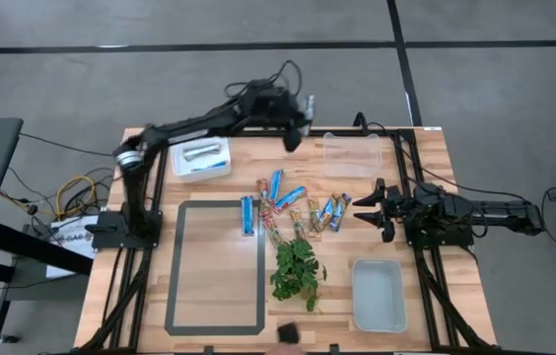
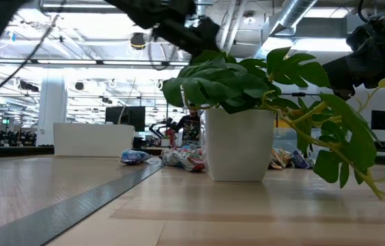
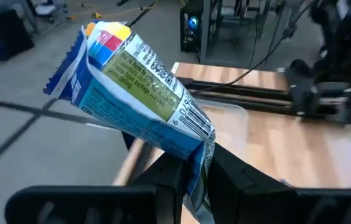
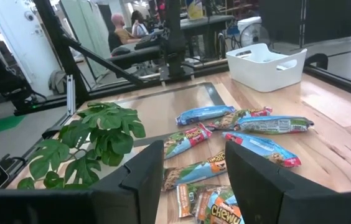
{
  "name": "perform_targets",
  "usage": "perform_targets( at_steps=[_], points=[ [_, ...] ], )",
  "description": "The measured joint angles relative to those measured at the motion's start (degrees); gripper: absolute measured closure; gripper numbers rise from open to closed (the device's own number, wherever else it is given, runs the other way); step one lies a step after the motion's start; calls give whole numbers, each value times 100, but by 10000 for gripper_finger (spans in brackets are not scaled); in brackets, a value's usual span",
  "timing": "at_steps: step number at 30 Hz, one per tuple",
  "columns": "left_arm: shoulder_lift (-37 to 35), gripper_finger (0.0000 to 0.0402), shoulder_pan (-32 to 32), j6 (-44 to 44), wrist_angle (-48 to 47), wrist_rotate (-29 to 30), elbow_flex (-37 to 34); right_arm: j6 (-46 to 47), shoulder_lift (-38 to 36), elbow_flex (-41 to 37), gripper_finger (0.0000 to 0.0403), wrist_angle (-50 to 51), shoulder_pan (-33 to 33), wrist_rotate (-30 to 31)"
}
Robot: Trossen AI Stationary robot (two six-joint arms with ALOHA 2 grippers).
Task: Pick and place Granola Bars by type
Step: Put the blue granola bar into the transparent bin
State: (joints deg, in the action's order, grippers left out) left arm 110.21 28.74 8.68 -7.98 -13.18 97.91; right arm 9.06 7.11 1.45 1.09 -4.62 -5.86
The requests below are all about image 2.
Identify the white column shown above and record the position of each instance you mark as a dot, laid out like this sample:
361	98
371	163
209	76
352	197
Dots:
52	112

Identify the green plant in white pot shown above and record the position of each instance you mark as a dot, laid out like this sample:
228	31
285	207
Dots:
238	147

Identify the black ceiling dome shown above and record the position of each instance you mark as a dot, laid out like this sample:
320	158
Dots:
138	40

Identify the small black monitor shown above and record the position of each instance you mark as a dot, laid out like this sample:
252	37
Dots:
381	120

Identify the green sign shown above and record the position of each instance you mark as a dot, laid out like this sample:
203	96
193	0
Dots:
5	121

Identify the person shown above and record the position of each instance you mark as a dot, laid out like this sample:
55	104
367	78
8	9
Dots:
190	128

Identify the black background robot arm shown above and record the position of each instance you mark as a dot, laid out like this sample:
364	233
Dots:
160	124

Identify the silver spiral duct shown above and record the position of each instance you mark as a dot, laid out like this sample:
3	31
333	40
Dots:
293	13

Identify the blue granola bar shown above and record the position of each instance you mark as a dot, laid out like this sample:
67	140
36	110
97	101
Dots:
189	148
134	157
301	160

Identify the white plastic bin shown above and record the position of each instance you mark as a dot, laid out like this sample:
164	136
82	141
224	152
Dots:
93	140

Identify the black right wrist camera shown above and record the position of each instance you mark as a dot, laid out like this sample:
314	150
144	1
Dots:
359	37

